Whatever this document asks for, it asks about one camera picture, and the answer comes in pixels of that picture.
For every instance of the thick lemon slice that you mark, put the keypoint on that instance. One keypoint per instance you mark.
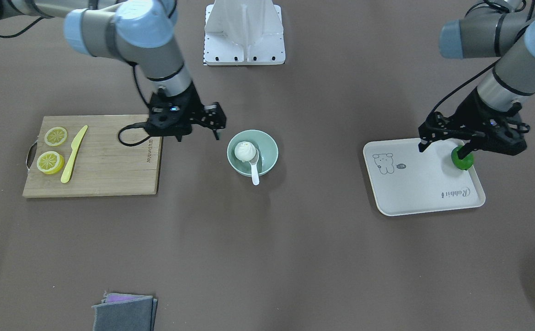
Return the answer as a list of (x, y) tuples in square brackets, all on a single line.
[(50, 162)]

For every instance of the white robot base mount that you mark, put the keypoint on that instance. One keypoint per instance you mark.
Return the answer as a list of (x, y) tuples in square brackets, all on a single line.
[(243, 33)]

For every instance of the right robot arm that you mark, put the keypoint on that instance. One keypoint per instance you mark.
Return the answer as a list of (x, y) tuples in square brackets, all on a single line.
[(139, 33)]

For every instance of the yellow plastic knife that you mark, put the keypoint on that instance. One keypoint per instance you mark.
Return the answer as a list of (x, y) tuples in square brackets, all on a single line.
[(75, 146)]

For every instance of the bamboo cutting board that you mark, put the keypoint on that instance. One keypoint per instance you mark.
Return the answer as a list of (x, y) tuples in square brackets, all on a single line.
[(109, 162)]

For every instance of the folded grey cloth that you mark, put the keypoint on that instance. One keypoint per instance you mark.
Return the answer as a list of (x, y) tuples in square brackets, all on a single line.
[(124, 312)]

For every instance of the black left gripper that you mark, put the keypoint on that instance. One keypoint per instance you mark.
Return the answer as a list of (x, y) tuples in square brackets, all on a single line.
[(473, 111)]

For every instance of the cream rabbit tray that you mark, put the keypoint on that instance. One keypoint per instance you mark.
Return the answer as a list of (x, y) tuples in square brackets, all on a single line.
[(406, 181)]

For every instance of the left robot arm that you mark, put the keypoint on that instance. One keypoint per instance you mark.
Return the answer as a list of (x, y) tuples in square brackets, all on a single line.
[(490, 28)]

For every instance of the white ceramic spoon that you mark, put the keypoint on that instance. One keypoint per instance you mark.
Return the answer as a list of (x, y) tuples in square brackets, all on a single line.
[(254, 168)]

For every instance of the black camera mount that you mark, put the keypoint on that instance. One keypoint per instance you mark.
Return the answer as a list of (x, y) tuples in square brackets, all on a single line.
[(168, 121), (505, 136)]

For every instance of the green lime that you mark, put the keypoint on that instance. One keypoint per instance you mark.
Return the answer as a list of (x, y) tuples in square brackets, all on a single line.
[(462, 164)]

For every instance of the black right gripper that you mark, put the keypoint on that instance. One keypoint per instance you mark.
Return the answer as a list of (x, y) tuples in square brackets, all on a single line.
[(194, 105)]

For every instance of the mint green bowl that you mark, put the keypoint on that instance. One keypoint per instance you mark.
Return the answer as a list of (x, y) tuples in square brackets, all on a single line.
[(267, 149)]

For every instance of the thin lemon slice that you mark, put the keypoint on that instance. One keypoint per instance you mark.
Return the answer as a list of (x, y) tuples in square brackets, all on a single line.
[(56, 136)]

